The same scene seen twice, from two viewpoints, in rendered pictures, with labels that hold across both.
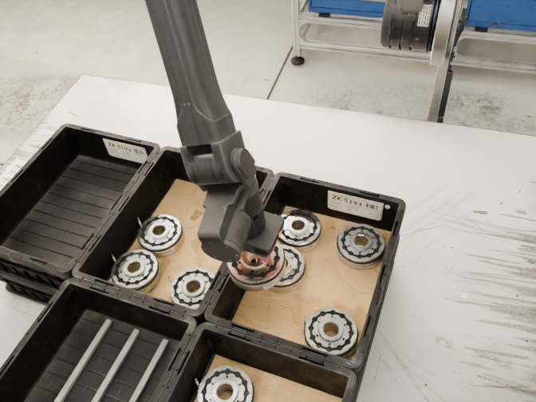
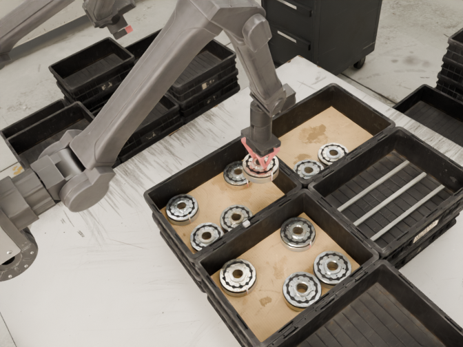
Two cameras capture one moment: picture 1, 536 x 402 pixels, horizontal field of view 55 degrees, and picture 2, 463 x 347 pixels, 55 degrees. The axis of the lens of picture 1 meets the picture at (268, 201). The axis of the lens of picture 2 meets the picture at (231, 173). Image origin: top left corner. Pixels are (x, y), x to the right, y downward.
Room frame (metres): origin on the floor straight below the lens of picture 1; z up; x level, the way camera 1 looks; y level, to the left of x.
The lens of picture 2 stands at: (1.25, 0.44, 1.98)
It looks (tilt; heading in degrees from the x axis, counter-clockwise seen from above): 49 degrees down; 215
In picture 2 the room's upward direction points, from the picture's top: 9 degrees counter-clockwise
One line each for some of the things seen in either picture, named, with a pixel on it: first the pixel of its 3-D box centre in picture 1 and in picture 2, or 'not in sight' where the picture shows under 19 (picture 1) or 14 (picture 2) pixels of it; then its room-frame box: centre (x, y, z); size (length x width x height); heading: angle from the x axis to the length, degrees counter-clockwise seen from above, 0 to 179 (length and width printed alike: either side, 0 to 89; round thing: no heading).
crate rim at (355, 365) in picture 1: (311, 258); (221, 192); (0.59, -0.07, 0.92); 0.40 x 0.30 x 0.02; 154
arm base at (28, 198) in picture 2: not in sight; (20, 200); (1.06, -0.10, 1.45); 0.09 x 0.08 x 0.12; 68
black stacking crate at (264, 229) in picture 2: (184, 236); (285, 270); (0.72, 0.19, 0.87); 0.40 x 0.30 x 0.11; 154
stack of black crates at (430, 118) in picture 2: not in sight; (435, 130); (-0.63, 0.43, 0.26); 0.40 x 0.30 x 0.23; 68
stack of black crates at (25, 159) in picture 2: not in sight; (72, 166); (0.41, -1.13, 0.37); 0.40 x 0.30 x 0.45; 158
